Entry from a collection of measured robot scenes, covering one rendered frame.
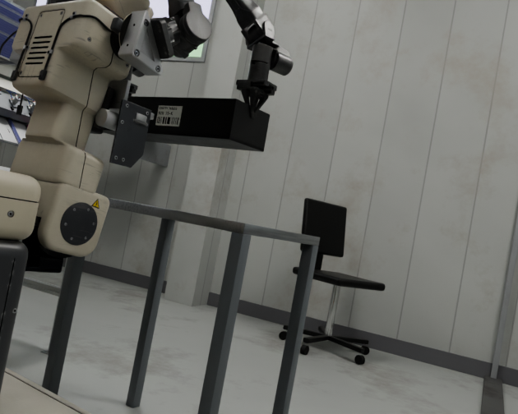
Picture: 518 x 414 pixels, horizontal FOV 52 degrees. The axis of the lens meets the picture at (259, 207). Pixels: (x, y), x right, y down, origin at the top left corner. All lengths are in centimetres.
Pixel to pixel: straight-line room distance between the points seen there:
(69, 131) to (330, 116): 363
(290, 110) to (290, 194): 77
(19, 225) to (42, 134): 37
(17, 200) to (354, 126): 389
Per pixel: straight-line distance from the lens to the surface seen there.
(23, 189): 106
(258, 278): 483
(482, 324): 443
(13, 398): 149
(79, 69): 136
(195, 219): 153
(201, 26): 137
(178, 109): 158
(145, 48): 128
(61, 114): 135
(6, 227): 105
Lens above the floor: 79
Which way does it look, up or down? 2 degrees up
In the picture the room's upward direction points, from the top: 11 degrees clockwise
